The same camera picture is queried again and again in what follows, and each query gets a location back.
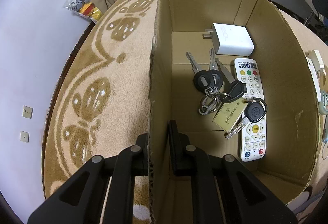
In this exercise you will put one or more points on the white remote control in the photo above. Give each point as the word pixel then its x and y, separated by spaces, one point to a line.
pixel 252 147

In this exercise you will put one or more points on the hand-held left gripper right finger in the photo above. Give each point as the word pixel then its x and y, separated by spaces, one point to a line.
pixel 179 157

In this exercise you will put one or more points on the gold key tag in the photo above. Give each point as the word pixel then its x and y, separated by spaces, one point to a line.
pixel 228 114

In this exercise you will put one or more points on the beige printed blanket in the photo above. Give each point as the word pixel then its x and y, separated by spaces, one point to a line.
pixel 115 85

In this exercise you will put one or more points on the large white charger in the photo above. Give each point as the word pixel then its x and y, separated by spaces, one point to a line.
pixel 233 39

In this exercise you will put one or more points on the bunch of keys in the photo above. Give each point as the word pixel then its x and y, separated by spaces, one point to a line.
pixel 205 82

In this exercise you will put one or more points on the white device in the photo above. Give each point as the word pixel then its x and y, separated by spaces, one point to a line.
pixel 314 80

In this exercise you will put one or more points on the cream wall socket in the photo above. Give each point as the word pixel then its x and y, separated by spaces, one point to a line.
pixel 24 136
pixel 27 112

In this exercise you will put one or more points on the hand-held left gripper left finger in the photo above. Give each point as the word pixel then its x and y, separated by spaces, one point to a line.
pixel 141 160

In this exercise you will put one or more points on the brown cardboard box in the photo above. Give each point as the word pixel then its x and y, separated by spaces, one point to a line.
pixel 281 85

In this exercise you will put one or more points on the clear bag of plush toys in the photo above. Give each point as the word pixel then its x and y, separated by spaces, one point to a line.
pixel 82 4

